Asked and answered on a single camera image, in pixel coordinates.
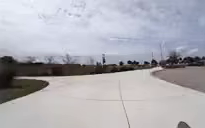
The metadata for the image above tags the pole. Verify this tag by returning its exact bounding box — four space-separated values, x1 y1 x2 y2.
101 53 107 66

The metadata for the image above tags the pale concrete path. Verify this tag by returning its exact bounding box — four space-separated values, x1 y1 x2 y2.
0 66 205 128

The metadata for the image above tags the row of distant trees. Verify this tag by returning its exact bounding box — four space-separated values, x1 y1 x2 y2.
118 50 205 67

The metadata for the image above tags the grey asphalt road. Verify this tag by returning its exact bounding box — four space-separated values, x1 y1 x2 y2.
152 65 205 96

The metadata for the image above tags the grass patch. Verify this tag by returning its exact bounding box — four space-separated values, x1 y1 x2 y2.
0 78 50 108

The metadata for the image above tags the robot's own part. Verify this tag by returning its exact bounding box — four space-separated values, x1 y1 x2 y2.
177 121 192 128

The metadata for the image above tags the dark bush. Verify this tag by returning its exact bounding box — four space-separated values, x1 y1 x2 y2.
0 54 18 90

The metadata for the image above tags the long brown wall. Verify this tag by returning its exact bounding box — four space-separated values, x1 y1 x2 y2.
13 63 154 77

